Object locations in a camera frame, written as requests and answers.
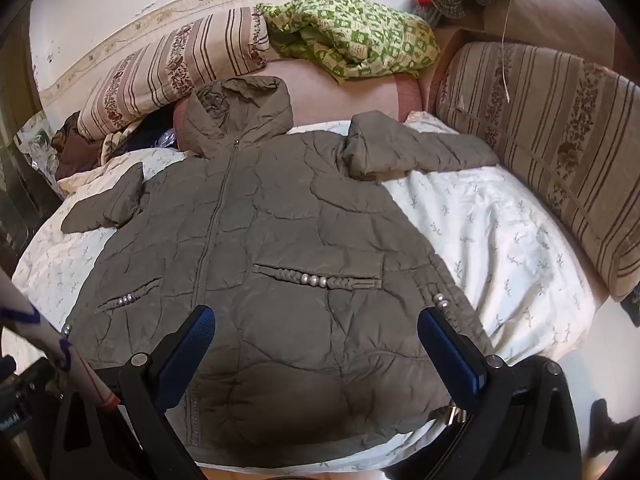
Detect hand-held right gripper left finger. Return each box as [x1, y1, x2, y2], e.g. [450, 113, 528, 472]
[50, 304, 217, 480]

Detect striped floral sofa cushion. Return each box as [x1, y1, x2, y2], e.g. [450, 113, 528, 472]
[435, 41, 640, 303]

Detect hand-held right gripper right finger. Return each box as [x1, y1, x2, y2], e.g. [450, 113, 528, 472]
[390, 306, 583, 480]

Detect dark clothes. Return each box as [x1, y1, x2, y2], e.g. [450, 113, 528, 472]
[120, 107, 181, 153]

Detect cream patterned cloth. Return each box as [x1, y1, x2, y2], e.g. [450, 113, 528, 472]
[100, 129, 133, 166]

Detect dark wooden cabinet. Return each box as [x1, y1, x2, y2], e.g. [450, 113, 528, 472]
[0, 10, 56, 271]

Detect thin white cord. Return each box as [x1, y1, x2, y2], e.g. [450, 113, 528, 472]
[501, 0, 514, 103]

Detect pink blanket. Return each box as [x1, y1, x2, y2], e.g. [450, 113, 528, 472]
[172, 0, 626, 153]

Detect floral printed sheet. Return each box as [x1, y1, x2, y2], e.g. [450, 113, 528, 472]
[14, 110, 62, 188]

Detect green patterned cloth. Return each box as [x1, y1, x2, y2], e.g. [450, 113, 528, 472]
[256, 0, 441, 86]

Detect white leaf-print duvet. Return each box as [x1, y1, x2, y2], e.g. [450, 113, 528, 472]
[11, 110, 598, 471]

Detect brown cloth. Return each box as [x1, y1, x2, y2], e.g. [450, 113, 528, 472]
[52, 110, 108, 181]

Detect striped floral pillow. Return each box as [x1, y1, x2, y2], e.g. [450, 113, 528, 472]
[77, 7, 271, 142]

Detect olive quilted hooded jacket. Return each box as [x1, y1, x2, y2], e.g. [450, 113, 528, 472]
[61, 76, 501, 453]

